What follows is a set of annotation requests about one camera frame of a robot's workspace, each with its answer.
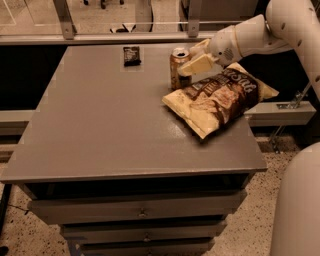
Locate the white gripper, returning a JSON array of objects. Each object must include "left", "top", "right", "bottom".
[{"left": 178, "top": 25, "right": 242, "bottom": 76}]

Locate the orange soda can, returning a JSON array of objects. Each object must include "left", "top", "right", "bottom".
[{"left": 170, "top": 47, "right": 192, "bottom": 90}]

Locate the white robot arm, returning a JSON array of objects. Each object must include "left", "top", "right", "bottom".
[{"left": 178, "top": 0, "right": 320, "bottom": 256}]

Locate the brown chip bag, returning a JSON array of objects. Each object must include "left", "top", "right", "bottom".
[{"left": 162, "top": 63, "right": 279, "bottom": 139}]

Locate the small dark snack packet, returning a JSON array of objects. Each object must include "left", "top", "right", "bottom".
[{"left": 123, "top": 46, "right": 141, "bottom": 67}]

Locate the metal railing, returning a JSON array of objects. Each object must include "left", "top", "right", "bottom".
[{"left": 0, "top": 0, "right": 248, "bottom": 46}]

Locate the grey drawer cabinet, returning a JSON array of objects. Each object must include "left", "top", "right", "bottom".
[{"left": 0, "top": 42, "right": 268, "bottom": 256}]

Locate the middle grey drawer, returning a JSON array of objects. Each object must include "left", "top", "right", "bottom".
[{"left": 62, "top": 219, "right": 226, "bottom": 244}]

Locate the grey drawer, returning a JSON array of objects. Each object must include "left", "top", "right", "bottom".
[
  {"left": 28, "top": 190, "right": 247, "bottom": 224},
  {"left": 81, "top": 238, "right": 214, "bottom": 256},
  {"left": 62, "top": 219, "right": 226, "bottom": 244}
]

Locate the bottom grey drawer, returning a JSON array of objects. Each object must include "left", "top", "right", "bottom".
[{"left": 81, "top": 238, "right": 214, "bottom": 256}]

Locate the top grey drawer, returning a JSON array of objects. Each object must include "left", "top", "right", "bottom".
[{"left": 28, "top": 190, "right": 247, "bottom": 224}]

